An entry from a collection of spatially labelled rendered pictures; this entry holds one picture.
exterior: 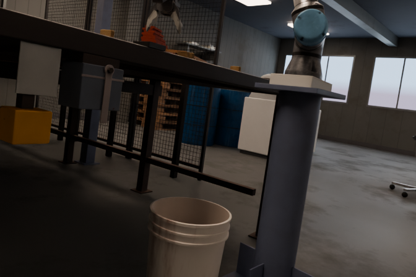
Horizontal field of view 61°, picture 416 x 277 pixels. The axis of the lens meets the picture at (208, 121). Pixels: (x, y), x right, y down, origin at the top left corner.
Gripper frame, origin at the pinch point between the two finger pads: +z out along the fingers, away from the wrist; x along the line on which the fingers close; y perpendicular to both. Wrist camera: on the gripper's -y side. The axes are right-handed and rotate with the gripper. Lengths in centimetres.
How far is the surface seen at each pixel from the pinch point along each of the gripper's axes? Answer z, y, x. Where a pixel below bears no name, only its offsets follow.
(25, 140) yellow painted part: 38, -69, 0
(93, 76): 22, -53, -6
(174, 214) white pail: 72, -4, -17
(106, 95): 26, -49, -8
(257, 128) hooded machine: 63, 388, 5
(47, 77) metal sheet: 24, -63, 0
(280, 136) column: 35, 7, -52
